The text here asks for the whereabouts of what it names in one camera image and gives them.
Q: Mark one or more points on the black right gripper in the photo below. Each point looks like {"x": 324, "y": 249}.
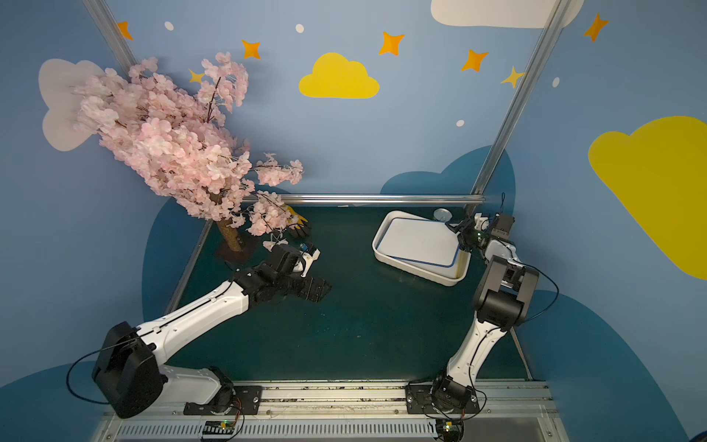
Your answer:
{"x": 477, "y": 231}

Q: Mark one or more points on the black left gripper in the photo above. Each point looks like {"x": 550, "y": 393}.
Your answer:
{"x": 288, "y": 257}

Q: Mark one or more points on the blue-framed whiteboard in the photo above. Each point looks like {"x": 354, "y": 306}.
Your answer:
{"x": 419, "y": 241}

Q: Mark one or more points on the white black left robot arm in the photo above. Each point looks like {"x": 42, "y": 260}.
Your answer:
{"x": 132, "y": 370}

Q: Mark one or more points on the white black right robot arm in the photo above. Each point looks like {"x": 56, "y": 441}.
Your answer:
{"x": 500, "y": 302}

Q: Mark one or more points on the white plastic storage box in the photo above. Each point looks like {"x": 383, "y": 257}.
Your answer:
{"x": 448, "y": 277}

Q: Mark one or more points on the black yellow work glove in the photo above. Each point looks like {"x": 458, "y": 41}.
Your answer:
{"x": 297, "y": 226}

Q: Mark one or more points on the left green circuit board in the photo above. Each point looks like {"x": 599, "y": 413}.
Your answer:
{"x": 220, "y": 430}

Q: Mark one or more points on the pink artificial blossom tree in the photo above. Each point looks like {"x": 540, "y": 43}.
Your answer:
{"x": 178, "y": 143}

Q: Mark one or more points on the right round circuit board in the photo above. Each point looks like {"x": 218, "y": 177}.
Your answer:
{"x": 449, "y": 431}

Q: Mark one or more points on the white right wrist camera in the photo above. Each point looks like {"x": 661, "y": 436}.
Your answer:
{"x": 481, "y": 222}

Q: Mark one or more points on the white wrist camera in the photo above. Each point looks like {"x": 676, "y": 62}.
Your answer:
{"x": 308, "y": 255}
{"x": 481, "y": 222}

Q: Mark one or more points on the dark tree base plate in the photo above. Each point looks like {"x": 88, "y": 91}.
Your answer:
{"x": 247, "y": 247}

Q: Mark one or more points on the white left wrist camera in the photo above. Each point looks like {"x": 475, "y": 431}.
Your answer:
{"x": 308, "y": 255}

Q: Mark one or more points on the horizontal aluminium back rail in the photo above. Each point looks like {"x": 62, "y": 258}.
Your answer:
{"x": 381, "y": 199}

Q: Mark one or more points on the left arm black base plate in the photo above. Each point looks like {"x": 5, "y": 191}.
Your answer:
{"x": 239, "y": 399}

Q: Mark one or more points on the aluminium front rail frame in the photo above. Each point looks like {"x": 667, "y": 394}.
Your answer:
{"x": 354, "y": 411}

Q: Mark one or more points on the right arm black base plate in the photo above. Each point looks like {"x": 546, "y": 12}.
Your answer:
{"x": 425, "y": 399}

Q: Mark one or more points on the right aluminium corner post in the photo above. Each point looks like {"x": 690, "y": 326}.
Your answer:
{"x": 538, "y": 60}

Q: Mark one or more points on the aluminium corner post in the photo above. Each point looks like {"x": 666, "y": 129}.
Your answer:
{"x": 538, "y": 60}
{"x": 109, "y": 29}

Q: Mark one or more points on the left aluminium corner post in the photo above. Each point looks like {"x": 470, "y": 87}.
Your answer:
{"x": 109, "y": 29}

